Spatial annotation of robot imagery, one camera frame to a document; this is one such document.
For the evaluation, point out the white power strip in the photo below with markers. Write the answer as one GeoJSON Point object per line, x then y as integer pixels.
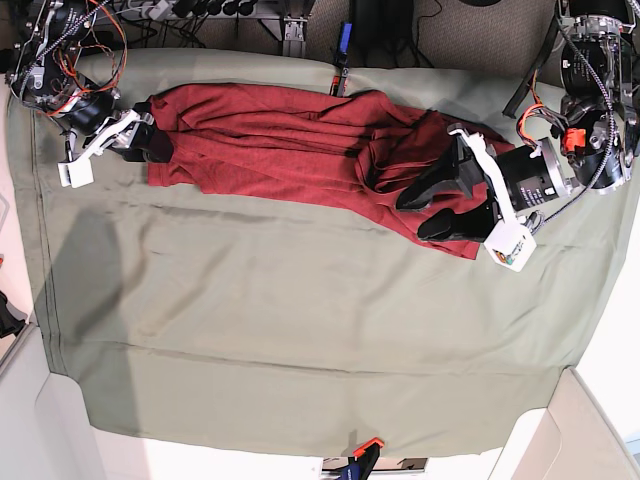
{"type": "Point", "coordinates": [145, 10]}

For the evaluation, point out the black power adapters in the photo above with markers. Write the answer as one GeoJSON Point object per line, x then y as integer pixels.
{"type": "Point", "coordinates": [378, 21]}

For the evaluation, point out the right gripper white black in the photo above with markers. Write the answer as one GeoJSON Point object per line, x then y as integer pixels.
{"type": "Point", "coordinates": [143, 141]}

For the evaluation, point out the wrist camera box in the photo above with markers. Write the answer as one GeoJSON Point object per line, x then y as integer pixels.
{"type": "Point", "coordinates": [510, 244]}
{"type": "Point", "coordinates": [76, 174]}

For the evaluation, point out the red T-shirt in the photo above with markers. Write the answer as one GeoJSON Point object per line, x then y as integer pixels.
{"type": "Point", "coordinates": [357, 153]}

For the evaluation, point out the aluminium table leg bracket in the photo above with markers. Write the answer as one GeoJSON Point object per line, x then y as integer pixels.
{"type": "Point", "coordinates": [294, 40]}

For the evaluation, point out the green table cloth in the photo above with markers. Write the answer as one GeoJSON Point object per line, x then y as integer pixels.
{"type": "Point", "coordinates": [285, 328]}

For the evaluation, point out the blue clamp top centre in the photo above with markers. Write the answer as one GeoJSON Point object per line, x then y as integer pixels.
{"type": "Point", "coordinates": [340, 61]}

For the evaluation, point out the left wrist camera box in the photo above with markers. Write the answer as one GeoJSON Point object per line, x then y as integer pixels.
{"type": "Point", "coordinates": [510, 244]}

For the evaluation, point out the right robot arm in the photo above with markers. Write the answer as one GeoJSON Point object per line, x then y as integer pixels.
{"type": "Point", "coordinates": [43, 75]}

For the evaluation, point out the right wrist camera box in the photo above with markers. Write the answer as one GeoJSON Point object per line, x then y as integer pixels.
{"type": "Point", "coordinates": [76, 174]}

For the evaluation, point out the orange clamp bottom centre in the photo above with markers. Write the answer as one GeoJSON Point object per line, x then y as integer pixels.
{"type": "Point", "coordinates": [363, 460]}

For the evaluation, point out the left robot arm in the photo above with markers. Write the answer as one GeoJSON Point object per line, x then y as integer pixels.
{"type": "Point", "coordinates": [576, 117]}

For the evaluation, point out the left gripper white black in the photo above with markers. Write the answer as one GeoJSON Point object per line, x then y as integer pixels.
{"type": "Point", "coordinates": [520, 179]}

